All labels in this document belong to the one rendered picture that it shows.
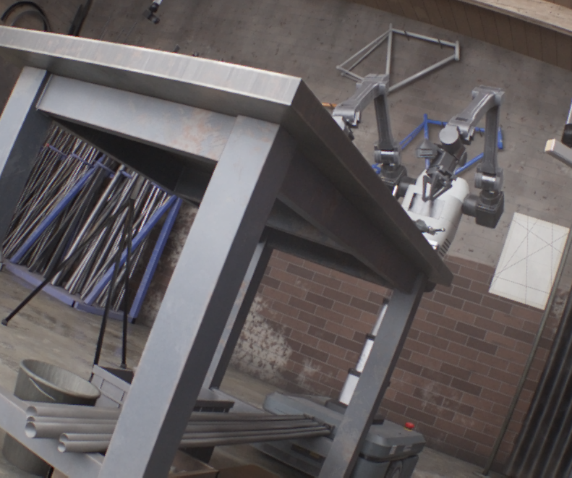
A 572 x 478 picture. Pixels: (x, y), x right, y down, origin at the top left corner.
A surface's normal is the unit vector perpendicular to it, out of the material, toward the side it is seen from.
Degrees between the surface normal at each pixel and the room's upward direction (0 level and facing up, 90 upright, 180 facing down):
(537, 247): 90
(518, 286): 90
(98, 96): 90
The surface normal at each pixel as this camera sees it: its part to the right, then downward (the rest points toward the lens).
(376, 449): 0.11, -0.11
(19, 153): 0.86, 0.27
